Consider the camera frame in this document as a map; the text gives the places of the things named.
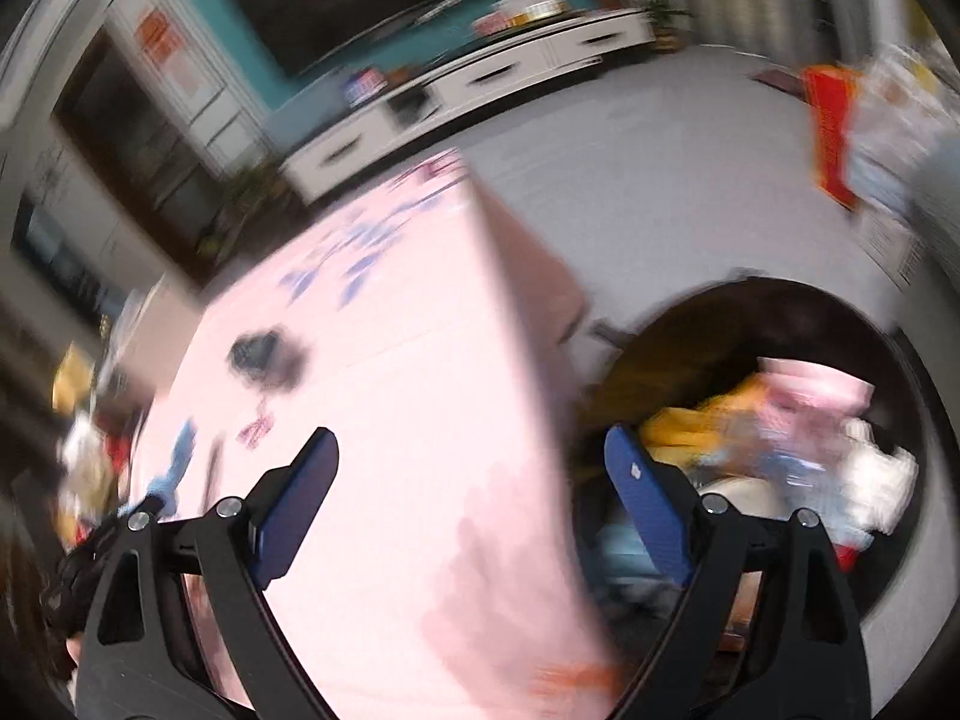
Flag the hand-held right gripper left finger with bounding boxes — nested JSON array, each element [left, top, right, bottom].
[[71, 426, 340, 720]]

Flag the pink floral tablecloth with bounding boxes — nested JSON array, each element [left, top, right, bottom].
[[124, 150, 623, 720]]

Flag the plant in wire basket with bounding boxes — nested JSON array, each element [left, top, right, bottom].
[[199, 161, 301, 256]]

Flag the white TV cabinet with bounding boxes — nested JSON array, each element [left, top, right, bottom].
[[281, 7, 657, 203]]

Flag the red wall decoration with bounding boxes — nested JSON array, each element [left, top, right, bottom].
[[137, 6, 185, 65]]

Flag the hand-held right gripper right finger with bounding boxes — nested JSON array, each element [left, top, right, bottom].
[[604, 424, 871, 720]]

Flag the clear bluish plastic wrapper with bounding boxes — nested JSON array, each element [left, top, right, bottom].
[[146, 420, 197, 515]]

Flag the green snack bag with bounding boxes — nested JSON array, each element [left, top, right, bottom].
[[227, 324, 314, 395]]

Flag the white printed bag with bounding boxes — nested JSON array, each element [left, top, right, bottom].
[[844, 41, 960, 293]]

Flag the white cardboard box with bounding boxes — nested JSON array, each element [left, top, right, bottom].
[[120, 274, 207, 398]]

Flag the red paper bag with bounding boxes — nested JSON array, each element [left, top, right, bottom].
[[802, 64, 863, 211]]

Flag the black round waste bin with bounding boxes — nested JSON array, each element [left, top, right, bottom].
[[570, 277, 946, 653]]

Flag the boxes on cabinet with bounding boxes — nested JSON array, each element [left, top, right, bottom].
[[472, 0, 571, 35]]

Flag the red code sign stands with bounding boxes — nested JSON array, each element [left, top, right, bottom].
[[345, 69, 387, 106]]

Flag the pink red-print plastic package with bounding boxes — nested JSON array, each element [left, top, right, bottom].
[[754, 356, 877, 421]]

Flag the yellow cloth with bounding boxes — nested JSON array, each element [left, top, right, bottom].
[[51, 345, 95, 413]]

